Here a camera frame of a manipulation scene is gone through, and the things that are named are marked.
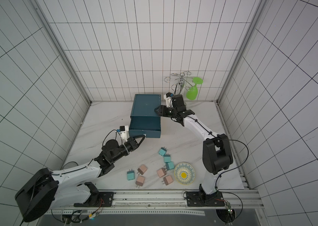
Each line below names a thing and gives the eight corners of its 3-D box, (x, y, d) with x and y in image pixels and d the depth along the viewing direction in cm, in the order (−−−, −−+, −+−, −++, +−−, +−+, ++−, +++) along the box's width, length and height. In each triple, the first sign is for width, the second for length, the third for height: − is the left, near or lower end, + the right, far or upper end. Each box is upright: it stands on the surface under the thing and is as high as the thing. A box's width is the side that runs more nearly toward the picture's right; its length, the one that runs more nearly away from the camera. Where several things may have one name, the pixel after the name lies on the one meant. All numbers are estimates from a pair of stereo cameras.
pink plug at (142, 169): (135, 172, 84) (135, 171, 82) (143, 164, 87) (143, 163, 85) (140, 177, 82) (139, 176, 80) (147, 169, 85) (147, 167, 83)
